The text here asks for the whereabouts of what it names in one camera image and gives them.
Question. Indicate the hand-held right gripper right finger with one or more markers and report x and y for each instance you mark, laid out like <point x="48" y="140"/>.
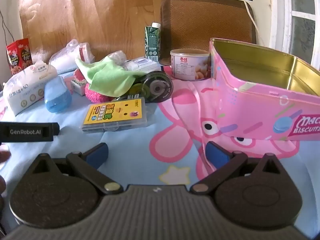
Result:
<point x="216" y="155"/>

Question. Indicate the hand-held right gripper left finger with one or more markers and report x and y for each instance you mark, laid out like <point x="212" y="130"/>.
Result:
<point x="97" y="155"/>

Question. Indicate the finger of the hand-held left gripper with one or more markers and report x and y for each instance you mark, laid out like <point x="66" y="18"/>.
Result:
<point x="56" y="129"/>

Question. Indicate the blue plastic cup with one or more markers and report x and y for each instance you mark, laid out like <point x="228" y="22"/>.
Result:
<point x="57" y="95"/>

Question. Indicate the clear case with yellow label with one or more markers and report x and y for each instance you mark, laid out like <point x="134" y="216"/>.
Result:
<point x="115" y="115"/>

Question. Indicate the small pink and white packet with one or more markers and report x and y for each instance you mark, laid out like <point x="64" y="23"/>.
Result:
<point x="78" y="85"/>

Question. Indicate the pink knitted scrubber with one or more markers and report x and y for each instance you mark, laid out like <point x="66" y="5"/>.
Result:
<point x="96" y="95"/>

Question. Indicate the pink biscuit tin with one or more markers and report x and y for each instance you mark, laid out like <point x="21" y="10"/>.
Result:
<point x="252" y="105"/>

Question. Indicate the green cloth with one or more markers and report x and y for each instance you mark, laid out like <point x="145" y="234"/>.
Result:
<point x="107" y="75"/>

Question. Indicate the black tape dispenser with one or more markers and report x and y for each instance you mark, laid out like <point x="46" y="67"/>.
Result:
<point x="158" y="86"/>

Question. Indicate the white roll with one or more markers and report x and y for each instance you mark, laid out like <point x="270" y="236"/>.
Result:
<point x="117" y="57"/>

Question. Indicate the person's left hand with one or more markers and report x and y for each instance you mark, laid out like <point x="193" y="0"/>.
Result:
<point x="4" y="158"/>

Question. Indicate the cartoon pig printed bedsheet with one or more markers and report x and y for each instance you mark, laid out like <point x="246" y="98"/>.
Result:
<point x="140" y="150"/>

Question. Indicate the white tissue pack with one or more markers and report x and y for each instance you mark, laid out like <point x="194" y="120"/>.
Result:
<point x="27" y="85"/>

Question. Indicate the plastic bag of paper cups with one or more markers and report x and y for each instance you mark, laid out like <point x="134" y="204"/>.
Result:
<point x="65" y="58"/>

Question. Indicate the red snack box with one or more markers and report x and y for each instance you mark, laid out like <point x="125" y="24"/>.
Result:
<point x="21" y="57"/>

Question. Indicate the round food can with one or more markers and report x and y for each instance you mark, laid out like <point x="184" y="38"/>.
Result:
<point x="187" y="66"/>

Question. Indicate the wood-pattern sheet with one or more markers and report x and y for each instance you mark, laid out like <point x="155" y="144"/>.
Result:
<point x="100" y="17"/>

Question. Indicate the green drink carton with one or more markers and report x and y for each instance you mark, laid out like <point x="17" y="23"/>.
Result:
<point x="152" y="42"/>

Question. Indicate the white window frame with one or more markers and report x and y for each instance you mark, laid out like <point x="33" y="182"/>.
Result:
<point x="282" y="17"/>

